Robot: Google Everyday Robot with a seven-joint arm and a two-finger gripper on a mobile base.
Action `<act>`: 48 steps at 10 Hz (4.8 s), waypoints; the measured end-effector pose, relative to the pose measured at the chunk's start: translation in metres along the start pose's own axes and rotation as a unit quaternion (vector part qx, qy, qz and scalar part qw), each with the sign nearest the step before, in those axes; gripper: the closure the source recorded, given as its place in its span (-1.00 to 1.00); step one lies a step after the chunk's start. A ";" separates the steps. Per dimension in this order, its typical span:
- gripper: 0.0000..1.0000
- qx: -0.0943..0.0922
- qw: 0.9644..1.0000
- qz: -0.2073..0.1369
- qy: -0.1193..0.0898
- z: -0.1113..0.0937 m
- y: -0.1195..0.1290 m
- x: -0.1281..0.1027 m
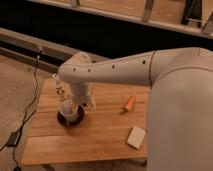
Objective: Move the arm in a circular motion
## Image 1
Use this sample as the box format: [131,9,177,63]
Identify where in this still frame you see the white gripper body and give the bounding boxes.
[71,91,96,109]

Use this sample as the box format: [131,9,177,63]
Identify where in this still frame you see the clear plastic cup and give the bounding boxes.
[59,100,78,123]

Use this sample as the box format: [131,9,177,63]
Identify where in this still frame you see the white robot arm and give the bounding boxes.
[58,47,213,171]

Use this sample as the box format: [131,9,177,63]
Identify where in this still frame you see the clear glass bottle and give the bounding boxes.
[52,73,69,101]

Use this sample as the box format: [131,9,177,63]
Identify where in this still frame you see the orange carrot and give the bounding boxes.
[124,96,136,112]

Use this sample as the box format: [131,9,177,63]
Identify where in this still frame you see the wooden table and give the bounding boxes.
[21,79,149,165]

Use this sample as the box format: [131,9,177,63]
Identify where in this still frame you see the beige sponge block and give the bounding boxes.
[126,126,146,149]

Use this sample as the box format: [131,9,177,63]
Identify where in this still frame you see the black power adapter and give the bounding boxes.
[6,131,21,147]

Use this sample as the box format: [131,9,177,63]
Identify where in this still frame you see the black cable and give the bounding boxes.
[0,53,43,171]

